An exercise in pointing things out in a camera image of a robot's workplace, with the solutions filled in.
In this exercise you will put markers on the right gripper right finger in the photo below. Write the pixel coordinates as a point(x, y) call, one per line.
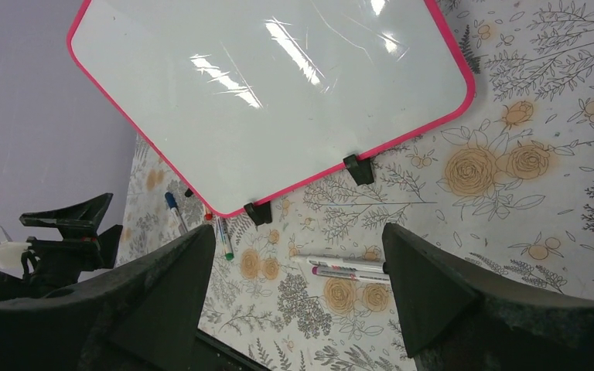
point(455, 315)

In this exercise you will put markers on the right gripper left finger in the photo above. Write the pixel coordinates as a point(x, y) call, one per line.
point(142, 315)

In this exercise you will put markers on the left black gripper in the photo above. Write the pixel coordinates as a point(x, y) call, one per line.
point(49, 265)

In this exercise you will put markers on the pink framed whiteboard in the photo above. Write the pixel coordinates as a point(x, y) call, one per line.
point(248, 100)

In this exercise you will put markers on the black capped marker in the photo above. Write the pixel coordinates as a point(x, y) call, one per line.
point(342, 263)

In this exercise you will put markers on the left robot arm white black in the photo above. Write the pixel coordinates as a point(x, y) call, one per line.
point(12, 286)

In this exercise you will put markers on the blue capped marker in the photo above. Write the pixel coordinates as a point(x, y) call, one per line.
point(176, 215)

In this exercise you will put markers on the green capped marker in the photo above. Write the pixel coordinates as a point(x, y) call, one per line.
point(228, 251)

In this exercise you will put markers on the pink capped marker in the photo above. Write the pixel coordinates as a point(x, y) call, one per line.
point(361, 276)

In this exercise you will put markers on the floral patterned table mat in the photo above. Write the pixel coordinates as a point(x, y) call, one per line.
point(509, 186)

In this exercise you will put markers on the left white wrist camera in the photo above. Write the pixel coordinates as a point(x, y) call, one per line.
point(10, 251)

